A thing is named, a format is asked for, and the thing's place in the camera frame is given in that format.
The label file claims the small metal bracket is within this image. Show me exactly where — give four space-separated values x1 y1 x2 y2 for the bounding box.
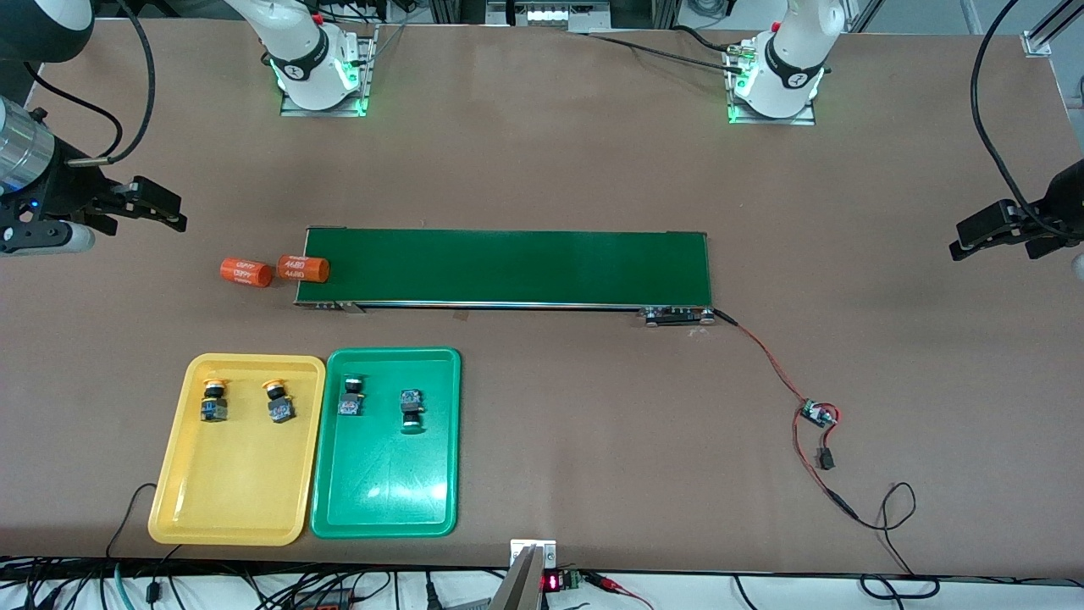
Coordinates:
510 539 558 567

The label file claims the green conveyor belt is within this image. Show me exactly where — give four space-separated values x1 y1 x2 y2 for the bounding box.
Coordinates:
294 226 716 327

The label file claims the red clip lead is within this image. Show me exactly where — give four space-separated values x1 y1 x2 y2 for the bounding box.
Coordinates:
584 572 653 610

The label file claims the metal box with lights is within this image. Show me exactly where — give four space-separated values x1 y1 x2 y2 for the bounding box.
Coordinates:
485 0 612 28

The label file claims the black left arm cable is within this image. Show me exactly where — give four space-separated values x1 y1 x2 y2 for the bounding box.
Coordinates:
970 0 1084 238

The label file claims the black power cable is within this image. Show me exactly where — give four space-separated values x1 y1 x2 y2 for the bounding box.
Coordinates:
855 481 941 601

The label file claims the teal cable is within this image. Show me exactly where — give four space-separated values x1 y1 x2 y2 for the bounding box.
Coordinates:
106 563 136 610

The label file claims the red black motor wire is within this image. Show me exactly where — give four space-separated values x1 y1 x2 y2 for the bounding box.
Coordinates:
714 309 814 408

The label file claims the orange cylinder white print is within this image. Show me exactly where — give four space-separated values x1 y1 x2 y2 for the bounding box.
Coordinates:
278 253 331 284
219 258 274 289

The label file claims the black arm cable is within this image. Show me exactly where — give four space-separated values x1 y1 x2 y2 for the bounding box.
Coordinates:
970 0 1084 238
25 0 158 166

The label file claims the aluminium frame profile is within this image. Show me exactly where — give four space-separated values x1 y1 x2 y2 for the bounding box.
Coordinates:
1022 0 1084 58

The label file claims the red black power wire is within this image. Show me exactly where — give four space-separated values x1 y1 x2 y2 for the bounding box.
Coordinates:
792 405 860 519

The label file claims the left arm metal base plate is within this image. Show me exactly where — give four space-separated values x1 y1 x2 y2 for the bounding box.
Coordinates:
724 42 818 126

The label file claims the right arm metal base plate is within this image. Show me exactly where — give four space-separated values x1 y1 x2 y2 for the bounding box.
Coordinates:
279 25 378 118

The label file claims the green plastic tray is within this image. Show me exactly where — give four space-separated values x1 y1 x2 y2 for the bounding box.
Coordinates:
311 347 462 539

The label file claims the thick black cable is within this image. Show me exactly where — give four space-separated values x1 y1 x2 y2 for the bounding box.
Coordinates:
584 25 746 77

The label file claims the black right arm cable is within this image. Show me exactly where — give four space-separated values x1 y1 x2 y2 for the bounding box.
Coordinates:
25 0 158 166

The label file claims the thin black cable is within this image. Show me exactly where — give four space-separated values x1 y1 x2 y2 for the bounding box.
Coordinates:
106 483 160 560

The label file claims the grey metal stand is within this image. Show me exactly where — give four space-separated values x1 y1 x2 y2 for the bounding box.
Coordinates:
489 546 543 610

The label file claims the yellow plastic tray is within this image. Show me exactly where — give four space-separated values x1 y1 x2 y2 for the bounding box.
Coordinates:
148 353 327 546

